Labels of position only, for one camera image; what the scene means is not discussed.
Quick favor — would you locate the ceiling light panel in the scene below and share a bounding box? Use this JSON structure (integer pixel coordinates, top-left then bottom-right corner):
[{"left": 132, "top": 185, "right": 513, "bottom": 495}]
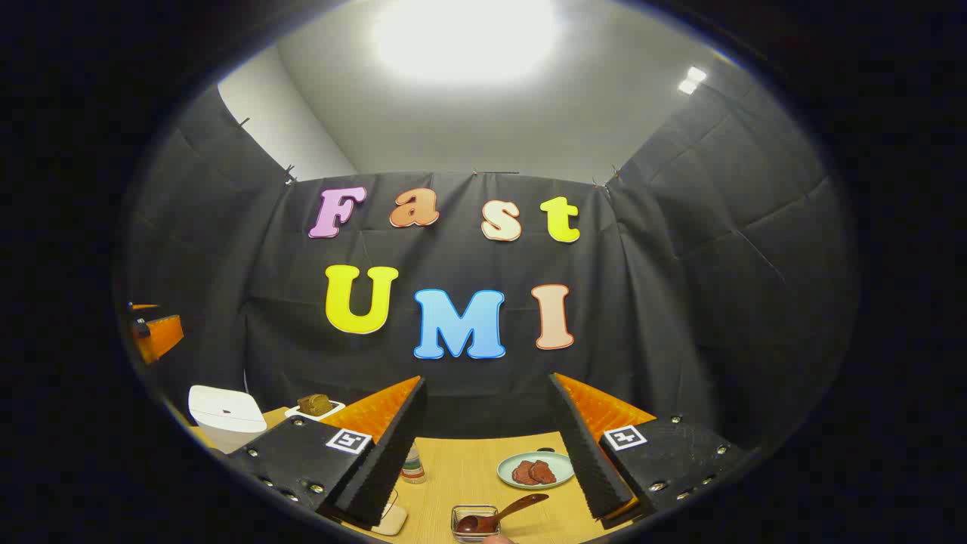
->
[{"left": 374, "top": 0, "right": 560, "bottom": 84}]

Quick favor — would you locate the wire chopstick holder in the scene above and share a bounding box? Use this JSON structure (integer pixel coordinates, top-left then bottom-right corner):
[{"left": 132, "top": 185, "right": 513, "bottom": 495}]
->
[{"left": 451, "top": 505, "right": 501, "bottom": 543}]

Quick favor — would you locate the black backdrop cloth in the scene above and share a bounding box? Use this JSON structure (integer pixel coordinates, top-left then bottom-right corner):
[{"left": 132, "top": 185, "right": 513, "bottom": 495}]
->
[{"left": 113, "top": 79, "right": 858, "bottom": 454}]

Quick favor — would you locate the white toaster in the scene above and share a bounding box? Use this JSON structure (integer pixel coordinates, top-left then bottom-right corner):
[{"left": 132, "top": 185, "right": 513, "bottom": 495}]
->
[{"left": 284, "top": 400, "right": 347, "bottom": 422}]

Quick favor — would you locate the brown wooden spoon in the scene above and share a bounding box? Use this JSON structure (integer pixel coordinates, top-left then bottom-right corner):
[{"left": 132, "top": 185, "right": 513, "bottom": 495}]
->
[{"left": 456, "top": 493, "right": 550, "bottom": 536}]

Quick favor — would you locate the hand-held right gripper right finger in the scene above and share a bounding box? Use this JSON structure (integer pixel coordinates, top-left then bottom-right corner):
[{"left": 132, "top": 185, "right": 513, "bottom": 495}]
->
[{"left": 547, "top": 372, "right": 758, "bottom": 530}]

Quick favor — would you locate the pale green plate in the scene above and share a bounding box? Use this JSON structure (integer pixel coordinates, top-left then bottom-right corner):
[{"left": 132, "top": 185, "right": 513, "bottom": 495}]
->
[{"left": 496, "top": 451, "right": 575, "bottom": 490}]

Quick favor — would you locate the white divided dish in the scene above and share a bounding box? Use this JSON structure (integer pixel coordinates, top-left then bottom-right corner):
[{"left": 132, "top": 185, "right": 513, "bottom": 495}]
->
[{"left": 370, "top": 490, "right": 409, "bottom": 537}]

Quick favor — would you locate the white rice cooker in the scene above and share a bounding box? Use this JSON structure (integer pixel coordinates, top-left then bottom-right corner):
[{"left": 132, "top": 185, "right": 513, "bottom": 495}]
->
[{"left": 187, "top": 385, "right": 268, "bottom": 454}]

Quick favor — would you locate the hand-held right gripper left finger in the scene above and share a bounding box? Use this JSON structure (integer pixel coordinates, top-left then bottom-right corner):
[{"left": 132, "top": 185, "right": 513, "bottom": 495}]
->
[{"left": 225, "top": 376, "right": 428, "bottom": 528}]

